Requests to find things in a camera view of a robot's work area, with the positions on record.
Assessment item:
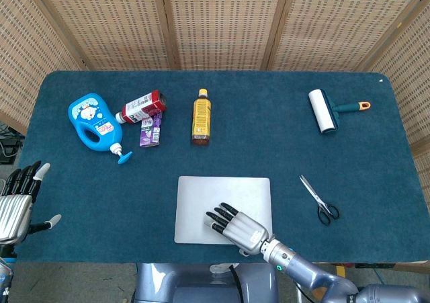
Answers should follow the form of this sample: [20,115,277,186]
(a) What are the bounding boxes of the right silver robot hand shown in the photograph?
[204,202,273,256]

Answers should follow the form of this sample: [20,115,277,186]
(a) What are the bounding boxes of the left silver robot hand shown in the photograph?
[0,161,62,247]

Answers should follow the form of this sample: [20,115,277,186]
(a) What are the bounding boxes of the silver laptop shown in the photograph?
[173,176,273,245]

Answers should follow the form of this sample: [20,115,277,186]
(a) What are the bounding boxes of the blue-grey robot torso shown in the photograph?
[132,262,280,303]

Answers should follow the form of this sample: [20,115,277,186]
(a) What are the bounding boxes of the blue table cloth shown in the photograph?
[15,70,430,264]

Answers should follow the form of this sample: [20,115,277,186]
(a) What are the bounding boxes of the blue cartoon detergent bottle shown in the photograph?
[67,93,134,165]

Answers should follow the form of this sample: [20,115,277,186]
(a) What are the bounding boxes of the yellow label tea bottle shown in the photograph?
[191,88,212,146]

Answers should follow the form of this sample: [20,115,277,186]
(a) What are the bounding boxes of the purple drink carton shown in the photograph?
[139,111,163,147]

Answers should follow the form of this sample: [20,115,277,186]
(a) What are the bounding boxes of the red label bottle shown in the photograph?
[115,89,167,125]

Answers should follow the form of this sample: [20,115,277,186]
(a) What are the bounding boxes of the black cable on torso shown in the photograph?
[229,264,245,303]

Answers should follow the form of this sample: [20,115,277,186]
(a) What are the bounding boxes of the black handle scissors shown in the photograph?
[299,174,340,226]

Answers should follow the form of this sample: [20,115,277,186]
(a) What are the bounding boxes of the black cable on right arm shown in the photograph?
[295,281,320,303]

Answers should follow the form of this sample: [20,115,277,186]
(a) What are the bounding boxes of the teal handle lint roller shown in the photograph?
[308,89,372,135]

